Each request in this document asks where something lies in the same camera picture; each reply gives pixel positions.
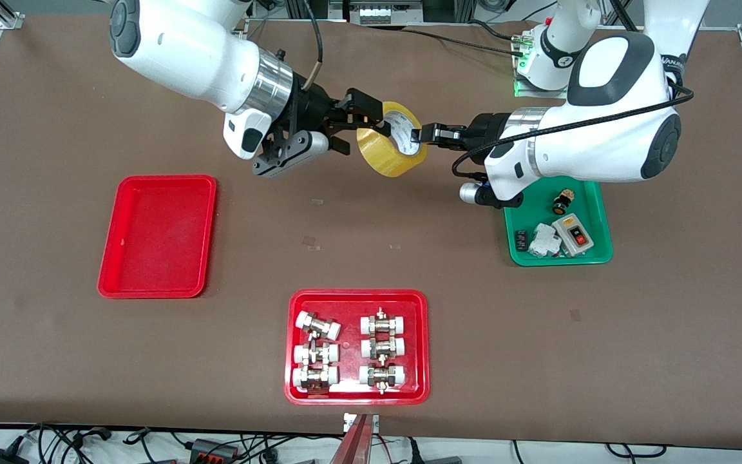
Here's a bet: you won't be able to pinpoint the yellow packing tape roll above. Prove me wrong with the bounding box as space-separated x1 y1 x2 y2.
356 101 428 178

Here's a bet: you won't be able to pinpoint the green plastic tray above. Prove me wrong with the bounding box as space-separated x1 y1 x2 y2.
504 177 614 267

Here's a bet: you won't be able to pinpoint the empty-style red plastic tray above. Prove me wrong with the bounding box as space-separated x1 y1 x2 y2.
97 175 218 299

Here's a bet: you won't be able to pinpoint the red tray with fittings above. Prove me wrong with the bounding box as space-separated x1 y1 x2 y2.
284 289 430 406

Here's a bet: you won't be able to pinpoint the white terminal block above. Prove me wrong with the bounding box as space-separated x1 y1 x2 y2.
359 5 412 25

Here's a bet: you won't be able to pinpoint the white circuit breaker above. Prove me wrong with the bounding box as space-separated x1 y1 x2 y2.
527 222 564 259

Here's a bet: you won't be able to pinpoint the metal fitting white caps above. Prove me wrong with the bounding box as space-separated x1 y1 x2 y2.
296 311 342 342
361 336 406 360
359 364 406 395
360 307 407 336
293 342 339 366
292 365 339 394

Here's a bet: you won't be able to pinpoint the grey orange power strip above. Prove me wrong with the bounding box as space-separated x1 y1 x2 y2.
189 438 240 463

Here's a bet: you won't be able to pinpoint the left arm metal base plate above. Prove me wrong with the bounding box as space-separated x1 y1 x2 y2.
514 26 571 99

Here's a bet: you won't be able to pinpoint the black cable on table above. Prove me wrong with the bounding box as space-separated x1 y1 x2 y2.
402 19 533 57

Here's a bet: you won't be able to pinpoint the aluminium frame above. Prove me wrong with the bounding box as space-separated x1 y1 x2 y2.
284 0 475 21

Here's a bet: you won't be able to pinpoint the grey switch box red button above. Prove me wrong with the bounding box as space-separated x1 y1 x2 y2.
552 213 595 257

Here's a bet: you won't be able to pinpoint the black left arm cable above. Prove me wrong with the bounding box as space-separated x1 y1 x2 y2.
452 0 695 178

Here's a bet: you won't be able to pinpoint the small white bracket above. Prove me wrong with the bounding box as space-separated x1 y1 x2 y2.
343 412 380 433

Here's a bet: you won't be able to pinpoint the red metal post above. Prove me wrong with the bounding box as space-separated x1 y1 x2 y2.
329 414 372 464

